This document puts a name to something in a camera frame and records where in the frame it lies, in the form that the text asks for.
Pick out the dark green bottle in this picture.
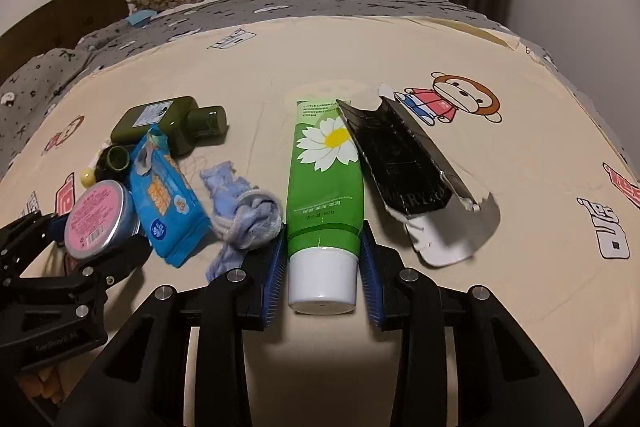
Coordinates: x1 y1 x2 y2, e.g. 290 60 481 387
110 96 228 157

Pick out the green daisy cream tube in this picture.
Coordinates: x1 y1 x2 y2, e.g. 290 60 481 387
286 100 364 315

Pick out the pink lid round tin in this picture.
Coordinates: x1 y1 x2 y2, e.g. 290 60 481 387
64 180 140 261

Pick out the small cream tube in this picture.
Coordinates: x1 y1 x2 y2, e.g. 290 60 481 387
80 167 96 188

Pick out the small dark green cap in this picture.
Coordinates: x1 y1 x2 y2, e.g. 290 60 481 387
94 145 131 185

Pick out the grey patterned duvet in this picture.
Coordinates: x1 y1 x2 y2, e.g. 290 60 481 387
1 0 639 197

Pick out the blue wet wipes pack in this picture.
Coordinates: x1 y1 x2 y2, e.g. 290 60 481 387
128 124 210 268

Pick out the light blue crumpled sock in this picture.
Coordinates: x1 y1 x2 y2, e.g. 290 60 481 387
200 161 283 282

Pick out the cream cartoon monkey blanket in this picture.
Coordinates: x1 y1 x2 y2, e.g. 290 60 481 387
1 16 639 426

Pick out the brown wooden headboard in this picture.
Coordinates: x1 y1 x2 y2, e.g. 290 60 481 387
0 0 129 82

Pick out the small blue book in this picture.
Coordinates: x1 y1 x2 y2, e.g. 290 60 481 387
126 10 156 27

